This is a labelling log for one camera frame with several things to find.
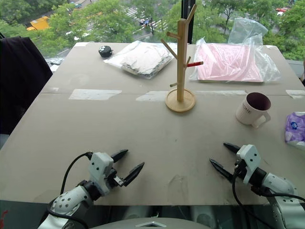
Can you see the pale tape strip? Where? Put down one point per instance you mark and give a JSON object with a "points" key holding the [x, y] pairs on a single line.
{"points": [[221, 92], [95, 94]]}

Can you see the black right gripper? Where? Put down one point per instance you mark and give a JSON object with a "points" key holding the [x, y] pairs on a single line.
{"points": [[240, 171]]}

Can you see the pink flat sheet pack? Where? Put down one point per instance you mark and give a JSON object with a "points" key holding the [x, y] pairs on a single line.
{"points": [[226, 62]]}

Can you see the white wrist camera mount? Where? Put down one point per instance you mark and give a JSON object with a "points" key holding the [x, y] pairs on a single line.
{"points": [[100, 167], [250, 159]]}

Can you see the wooden mug tree stand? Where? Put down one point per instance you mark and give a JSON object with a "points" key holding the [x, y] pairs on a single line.
{"points": [[180, 71]]}

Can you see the yellow truck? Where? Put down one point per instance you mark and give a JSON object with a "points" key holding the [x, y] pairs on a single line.
{"points": [[39, 23]]}

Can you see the dark red cylindrical handle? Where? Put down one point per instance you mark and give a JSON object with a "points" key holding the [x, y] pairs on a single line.
{"points": [[194, 64]]}

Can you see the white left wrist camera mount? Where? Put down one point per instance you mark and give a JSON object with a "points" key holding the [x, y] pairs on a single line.
{"points": [[100, 167]]}

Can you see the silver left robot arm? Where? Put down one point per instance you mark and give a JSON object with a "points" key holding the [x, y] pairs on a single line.
{"points": [[69, 199]]}

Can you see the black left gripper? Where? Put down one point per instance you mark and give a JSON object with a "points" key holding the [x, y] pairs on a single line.
{"points": [[114, 179]]}

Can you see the dark cloth-covered chair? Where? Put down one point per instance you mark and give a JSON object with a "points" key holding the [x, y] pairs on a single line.
{"points": [[19, 83]]}

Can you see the bagged beige folded cloth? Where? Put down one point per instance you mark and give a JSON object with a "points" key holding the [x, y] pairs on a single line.
{"points": [[143, 59]]}

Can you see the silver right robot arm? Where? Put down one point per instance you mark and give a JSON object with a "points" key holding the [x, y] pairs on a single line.
{"points": [[278, 184]]}

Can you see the purple tissue pack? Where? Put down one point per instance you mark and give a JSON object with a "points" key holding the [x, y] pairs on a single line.
{"points": [[295, 128]]}

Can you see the black window frame post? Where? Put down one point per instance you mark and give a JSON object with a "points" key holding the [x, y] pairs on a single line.
{"points": [[187, 14]]}

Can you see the bagged pink cloth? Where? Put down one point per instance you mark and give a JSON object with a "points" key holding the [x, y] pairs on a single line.
{"points": [[259, 40]]}

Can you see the silver robot torso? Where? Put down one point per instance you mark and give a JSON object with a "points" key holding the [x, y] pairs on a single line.
{"points": [[152, 223]]}

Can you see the black round paw-print object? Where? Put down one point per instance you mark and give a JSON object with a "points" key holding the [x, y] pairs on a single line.
{"points": [[105, 51]]}

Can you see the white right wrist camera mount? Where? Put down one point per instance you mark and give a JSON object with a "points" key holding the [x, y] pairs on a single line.
{"points": [[250, 159]]}

